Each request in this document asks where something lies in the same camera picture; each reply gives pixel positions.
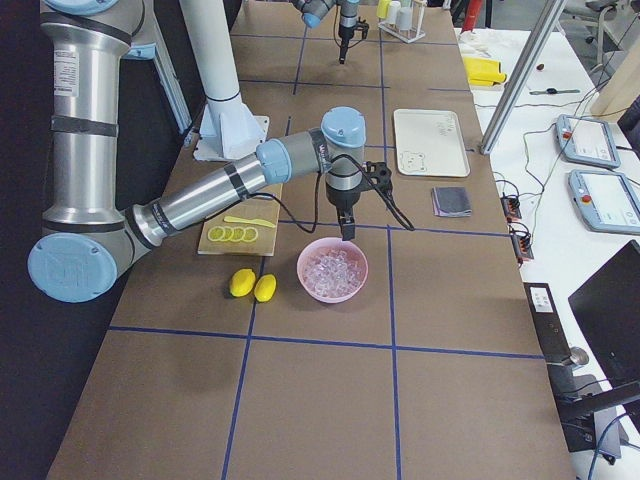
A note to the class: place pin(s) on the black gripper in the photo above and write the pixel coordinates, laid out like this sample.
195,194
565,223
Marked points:
345,26
341,201

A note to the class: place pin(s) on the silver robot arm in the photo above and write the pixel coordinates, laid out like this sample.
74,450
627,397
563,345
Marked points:
87,242
314,11

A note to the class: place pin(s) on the ice cubes pile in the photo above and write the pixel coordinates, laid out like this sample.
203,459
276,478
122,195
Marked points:
333,272

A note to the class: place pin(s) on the yellow plastic cup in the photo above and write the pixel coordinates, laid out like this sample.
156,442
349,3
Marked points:
382,9

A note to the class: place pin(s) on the white plastic cup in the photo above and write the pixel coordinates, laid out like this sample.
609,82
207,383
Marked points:
404,18

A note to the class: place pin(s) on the pink bowl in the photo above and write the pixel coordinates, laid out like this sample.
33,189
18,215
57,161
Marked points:
329,242

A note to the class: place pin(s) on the wooden cutting board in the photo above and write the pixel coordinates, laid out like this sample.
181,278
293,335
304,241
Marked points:
258,207

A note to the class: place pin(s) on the lemon slice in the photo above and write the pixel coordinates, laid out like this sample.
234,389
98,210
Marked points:
217,234
249,234

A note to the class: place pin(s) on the grey folded cloth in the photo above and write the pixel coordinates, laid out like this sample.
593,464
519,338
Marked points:
451,202

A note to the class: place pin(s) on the yellow lemon lower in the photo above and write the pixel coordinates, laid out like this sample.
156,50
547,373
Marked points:
265,288

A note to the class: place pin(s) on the yellow lemon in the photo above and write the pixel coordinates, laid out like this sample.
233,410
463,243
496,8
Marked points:
265,288
242,282

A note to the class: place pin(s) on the cream bear serving tray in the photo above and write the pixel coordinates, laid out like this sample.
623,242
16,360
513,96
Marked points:
429,143

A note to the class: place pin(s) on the yellow plastic knife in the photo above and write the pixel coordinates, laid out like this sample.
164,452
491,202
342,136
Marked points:
252,222

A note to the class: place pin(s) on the yellow lemon upper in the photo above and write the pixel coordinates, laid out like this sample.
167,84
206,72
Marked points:
242,282

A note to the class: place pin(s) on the white support column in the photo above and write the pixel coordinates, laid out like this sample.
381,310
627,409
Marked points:
208,32

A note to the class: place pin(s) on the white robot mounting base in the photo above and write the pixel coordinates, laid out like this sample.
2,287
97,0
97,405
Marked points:
229,131

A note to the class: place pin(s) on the yellow cloth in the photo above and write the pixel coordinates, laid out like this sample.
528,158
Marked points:
484,72

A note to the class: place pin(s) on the smart watch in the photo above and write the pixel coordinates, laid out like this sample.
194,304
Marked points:
554,91

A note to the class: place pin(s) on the teach pendant far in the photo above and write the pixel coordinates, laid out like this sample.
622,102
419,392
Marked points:
587,141

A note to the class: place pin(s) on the teach pendant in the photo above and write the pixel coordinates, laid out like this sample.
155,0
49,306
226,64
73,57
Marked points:
587,141
605,201

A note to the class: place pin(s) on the teach pendant near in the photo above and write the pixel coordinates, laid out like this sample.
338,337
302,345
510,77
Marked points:
605,201

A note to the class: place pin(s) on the black laptop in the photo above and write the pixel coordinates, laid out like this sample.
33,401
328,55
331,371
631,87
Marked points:
606,308

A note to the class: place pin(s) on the white wire cup rack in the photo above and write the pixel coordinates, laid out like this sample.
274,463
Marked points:
416,32

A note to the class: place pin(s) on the aluminium frame post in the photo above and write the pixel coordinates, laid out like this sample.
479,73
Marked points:
532,49

